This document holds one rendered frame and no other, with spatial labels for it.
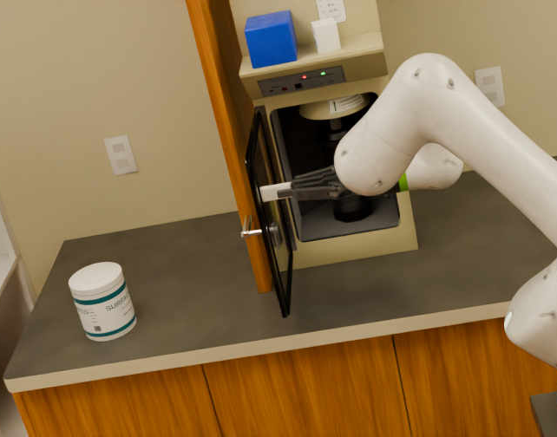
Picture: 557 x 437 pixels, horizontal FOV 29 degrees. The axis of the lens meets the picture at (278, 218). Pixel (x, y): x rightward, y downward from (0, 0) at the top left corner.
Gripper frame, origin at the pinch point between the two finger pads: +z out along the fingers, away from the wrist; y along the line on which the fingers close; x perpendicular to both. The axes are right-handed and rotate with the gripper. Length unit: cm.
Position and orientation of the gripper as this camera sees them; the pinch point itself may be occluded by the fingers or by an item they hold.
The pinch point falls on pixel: (277, 192)
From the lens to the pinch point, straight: 234.7
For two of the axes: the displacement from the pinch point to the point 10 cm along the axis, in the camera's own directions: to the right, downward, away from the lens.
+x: 2.1, 8.8, 4.4
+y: -0.3, 4.5, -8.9
